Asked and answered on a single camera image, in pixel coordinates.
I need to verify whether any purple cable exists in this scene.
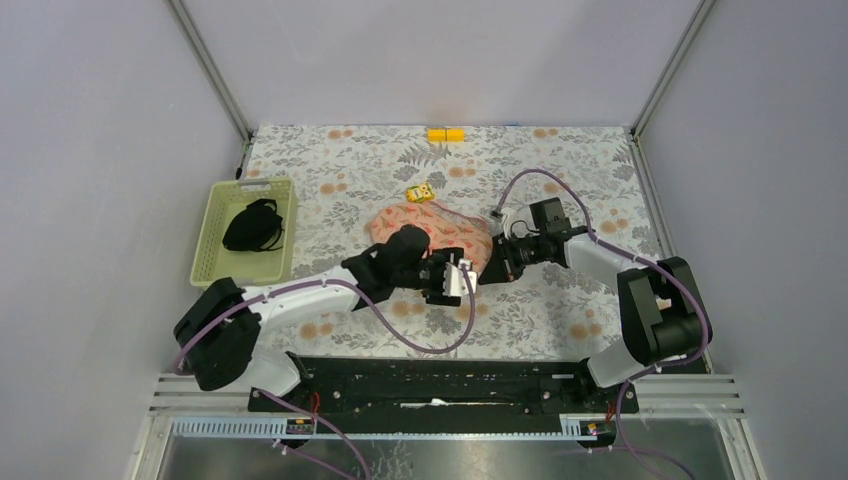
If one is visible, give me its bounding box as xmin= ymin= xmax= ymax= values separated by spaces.
xmin=495 ymin=168 xmax=713 ymax=480
xmin=173 ymin=268 xmax=478 ymax=480

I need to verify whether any yellow block right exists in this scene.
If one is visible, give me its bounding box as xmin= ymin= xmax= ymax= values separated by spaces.
xmin=445 ymin=128 xmax=465 ymax=143

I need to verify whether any floral tablecloth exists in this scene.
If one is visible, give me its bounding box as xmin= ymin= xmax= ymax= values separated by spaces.
xmin=244 ymin=125 xmax=662 ymax=360

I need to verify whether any black bra in basket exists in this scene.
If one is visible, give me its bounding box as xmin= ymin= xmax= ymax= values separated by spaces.
xmin=222 ymin=198 xmax=285 ymax=253

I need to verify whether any yellow owl toy block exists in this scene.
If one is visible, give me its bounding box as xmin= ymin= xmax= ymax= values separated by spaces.
xmin=406 ymin=183 xmax=435 ymax=203

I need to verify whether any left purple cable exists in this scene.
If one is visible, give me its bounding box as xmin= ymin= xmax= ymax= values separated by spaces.
xmin=173 ymin=268 xmax=478 ymax=480

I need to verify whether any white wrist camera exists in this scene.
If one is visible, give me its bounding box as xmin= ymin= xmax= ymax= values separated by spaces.
xmin=489 ymin=207 xmax=514 ymax=234
xmin=442 ymin=258 xmax=478 ymax=298

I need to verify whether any pink floral mesh laundry bag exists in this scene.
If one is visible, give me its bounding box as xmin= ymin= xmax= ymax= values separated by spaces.
xmin=365 ymin=201 xmax=493 ymax=273

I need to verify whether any pale green plastic basket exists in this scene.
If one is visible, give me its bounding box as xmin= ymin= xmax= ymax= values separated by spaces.
xmin=189 ymin=177 xmax=298 ymax=290

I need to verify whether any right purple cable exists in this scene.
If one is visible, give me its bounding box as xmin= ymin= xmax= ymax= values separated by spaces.
xmin=495 ymin=168 xmax=713 ymax=480

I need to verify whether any yellow block left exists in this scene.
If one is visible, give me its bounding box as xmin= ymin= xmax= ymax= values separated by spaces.
xmin=427 ymin=128 xmax=447 ymax=143

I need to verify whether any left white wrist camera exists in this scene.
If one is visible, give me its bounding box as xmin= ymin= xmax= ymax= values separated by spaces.
xmin=442 ymin=258 xmax=478 ymax=298

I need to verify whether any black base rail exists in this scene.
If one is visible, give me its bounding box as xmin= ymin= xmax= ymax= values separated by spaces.
xmin=283 ymin=356 xmax=639 ymax=436

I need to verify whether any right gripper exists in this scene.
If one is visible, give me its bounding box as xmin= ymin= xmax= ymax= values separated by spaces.
xmin=478 ymin=231 xmax=547 ymax=286

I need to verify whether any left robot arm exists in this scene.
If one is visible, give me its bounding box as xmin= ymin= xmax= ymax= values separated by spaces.
xmin=173 ymin=225 xmax=477 ymax=411

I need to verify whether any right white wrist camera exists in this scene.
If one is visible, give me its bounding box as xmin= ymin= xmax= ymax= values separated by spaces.
xmin=489 ymin=207 xmax=514 ymax=234

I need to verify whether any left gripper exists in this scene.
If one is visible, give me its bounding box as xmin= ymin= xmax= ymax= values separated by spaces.
xmin=393 ymin=247 xmax=463 ymax=305

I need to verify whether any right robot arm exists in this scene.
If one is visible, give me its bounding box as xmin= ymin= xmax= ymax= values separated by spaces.
xmin=478 ymin=198 xmax=712 ymax=412

